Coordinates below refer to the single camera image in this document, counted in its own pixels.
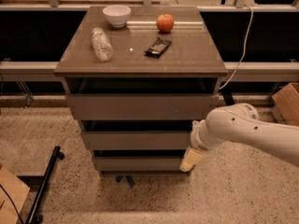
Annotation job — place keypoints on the cardboard box left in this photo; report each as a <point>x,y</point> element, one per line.
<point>13,194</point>

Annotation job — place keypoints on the cardboard box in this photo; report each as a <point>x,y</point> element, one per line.
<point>286,109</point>
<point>13,194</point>

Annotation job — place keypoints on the grey drawer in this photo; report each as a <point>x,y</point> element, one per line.
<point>157,98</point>
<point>137,135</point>
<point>137,160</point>

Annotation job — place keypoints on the black snack bar packet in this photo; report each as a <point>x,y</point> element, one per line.
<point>157,49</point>

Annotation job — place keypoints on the clear plastic bottle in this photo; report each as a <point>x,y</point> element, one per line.
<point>101,44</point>

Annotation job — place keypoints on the grey drawer cabinet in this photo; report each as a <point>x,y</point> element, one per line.
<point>192,53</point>

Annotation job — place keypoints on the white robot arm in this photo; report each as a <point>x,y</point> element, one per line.
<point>241,124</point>

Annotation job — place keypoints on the grey bottom drawer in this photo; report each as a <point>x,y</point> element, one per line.
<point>137,160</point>

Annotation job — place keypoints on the cardboard box right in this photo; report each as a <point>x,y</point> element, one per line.
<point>286,109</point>

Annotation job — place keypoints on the white ceramic bowl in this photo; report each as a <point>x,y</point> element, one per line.
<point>117,15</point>

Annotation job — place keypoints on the red apple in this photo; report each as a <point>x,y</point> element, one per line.
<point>165,23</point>

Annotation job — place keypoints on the black metal stand leg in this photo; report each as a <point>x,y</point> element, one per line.
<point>33,217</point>

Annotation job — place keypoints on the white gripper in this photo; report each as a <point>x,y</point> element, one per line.
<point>195,138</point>

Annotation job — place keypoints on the grey top drawer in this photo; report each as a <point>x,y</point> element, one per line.
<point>157,98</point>

